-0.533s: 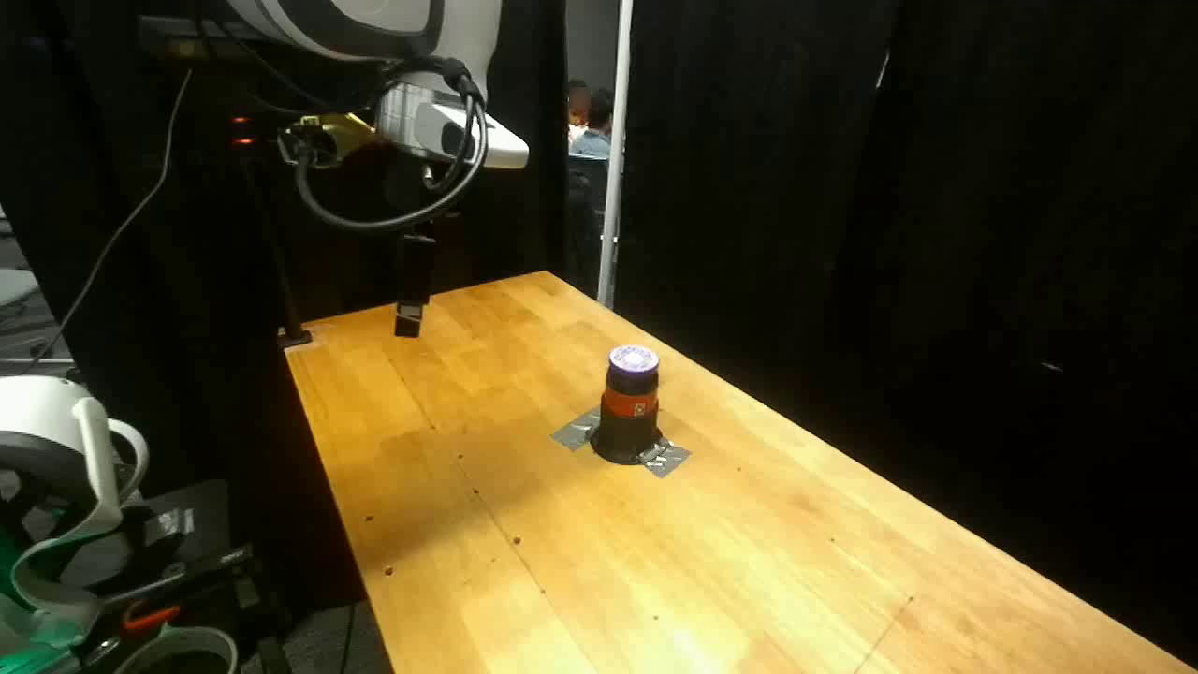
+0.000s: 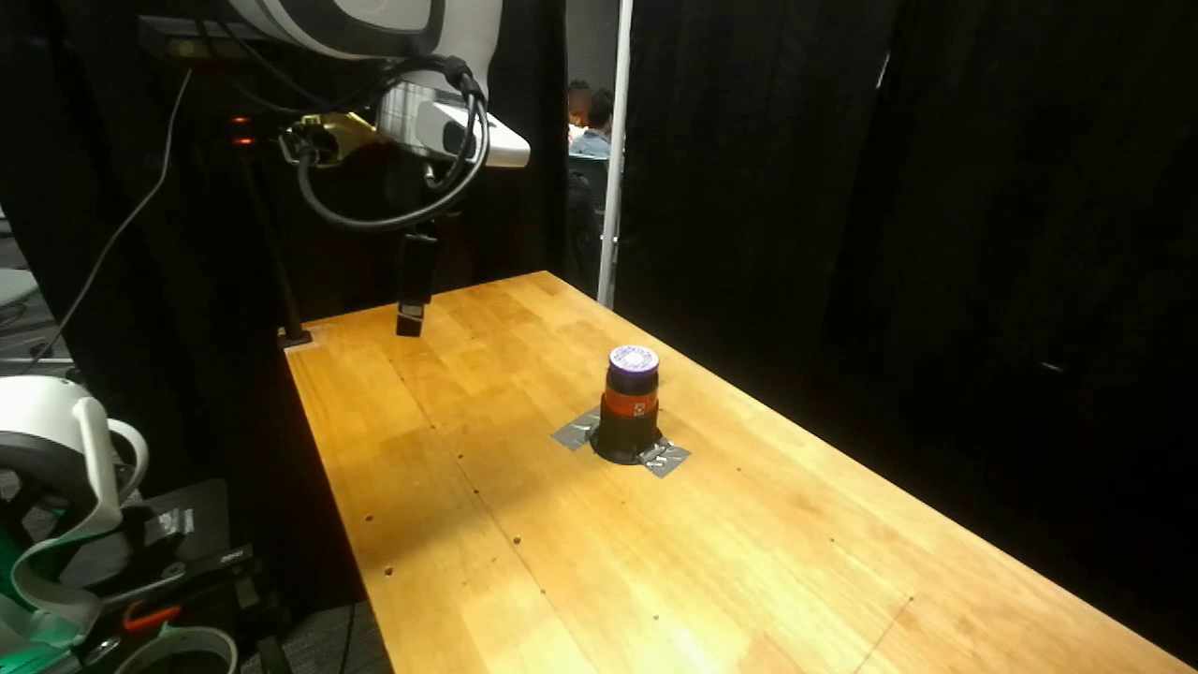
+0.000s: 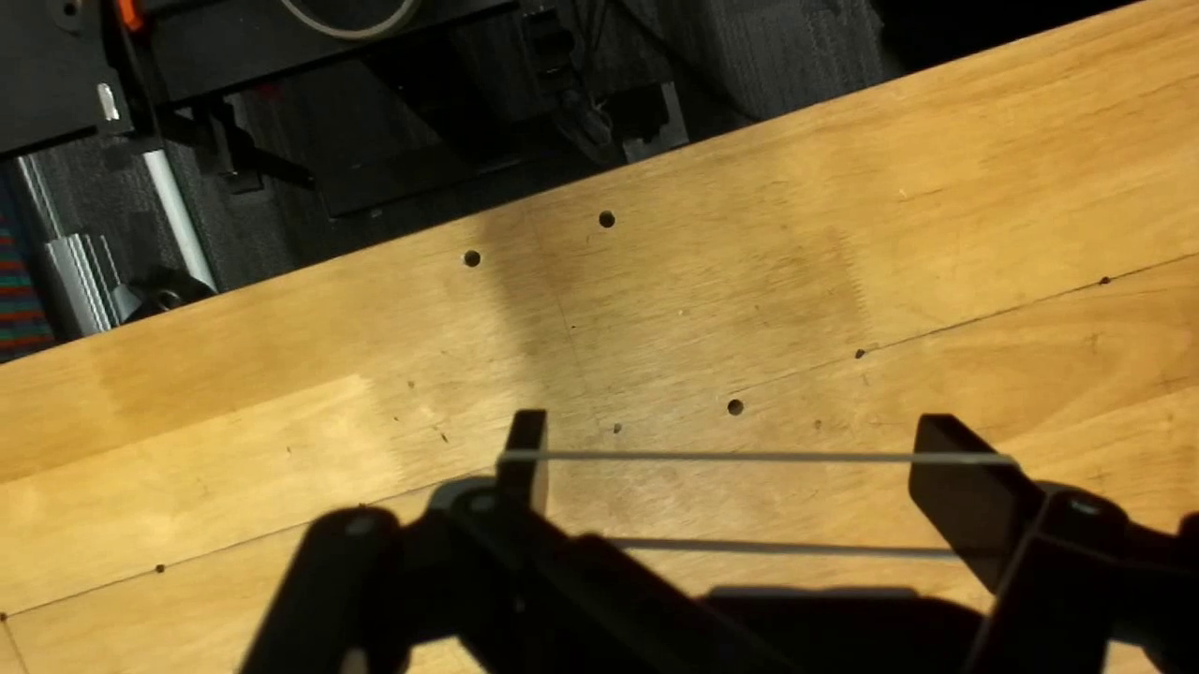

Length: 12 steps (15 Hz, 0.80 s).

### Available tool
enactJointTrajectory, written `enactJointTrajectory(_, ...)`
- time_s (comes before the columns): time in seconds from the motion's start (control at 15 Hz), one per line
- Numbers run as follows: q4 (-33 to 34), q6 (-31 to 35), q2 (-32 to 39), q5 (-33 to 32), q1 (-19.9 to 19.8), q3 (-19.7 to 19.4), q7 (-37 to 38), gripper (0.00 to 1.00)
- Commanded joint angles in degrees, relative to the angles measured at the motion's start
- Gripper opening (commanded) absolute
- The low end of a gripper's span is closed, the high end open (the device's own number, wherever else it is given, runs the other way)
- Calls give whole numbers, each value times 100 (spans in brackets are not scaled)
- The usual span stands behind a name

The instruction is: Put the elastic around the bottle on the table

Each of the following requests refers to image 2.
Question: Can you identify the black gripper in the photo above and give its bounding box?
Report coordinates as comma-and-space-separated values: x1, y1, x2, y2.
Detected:
379, 153, 472, 342

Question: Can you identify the orange elastic band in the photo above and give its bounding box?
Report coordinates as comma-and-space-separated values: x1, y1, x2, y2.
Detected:
601, 384, 664, 423

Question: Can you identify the dark tripod stand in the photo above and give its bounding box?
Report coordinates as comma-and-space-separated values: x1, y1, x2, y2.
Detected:
224, 108, 315, 352

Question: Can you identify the seated person in background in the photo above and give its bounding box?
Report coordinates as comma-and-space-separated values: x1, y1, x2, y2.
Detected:
561, 77, 613, 163

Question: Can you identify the black mounting plate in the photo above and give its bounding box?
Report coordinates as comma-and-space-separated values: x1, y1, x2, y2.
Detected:
73, 480, 295, 674

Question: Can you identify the black curtain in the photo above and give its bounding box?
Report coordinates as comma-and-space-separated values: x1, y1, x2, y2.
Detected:
0, 0, 1198, 630

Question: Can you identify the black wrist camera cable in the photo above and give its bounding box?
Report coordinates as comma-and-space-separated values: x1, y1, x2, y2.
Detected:
294, 53, 500, 234

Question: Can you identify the gold wrist camera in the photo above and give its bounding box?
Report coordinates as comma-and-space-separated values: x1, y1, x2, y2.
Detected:
279, 108, 386, 173

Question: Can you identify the grey hanging cable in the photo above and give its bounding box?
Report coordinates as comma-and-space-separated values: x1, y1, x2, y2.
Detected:
32, 68, 198, 365

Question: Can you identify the grey square base plate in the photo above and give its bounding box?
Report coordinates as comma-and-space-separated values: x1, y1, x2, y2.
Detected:
550, 409, 694, 483

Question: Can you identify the grey cable loop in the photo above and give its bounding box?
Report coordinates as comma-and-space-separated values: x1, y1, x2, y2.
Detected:
110, 621, 244, 674

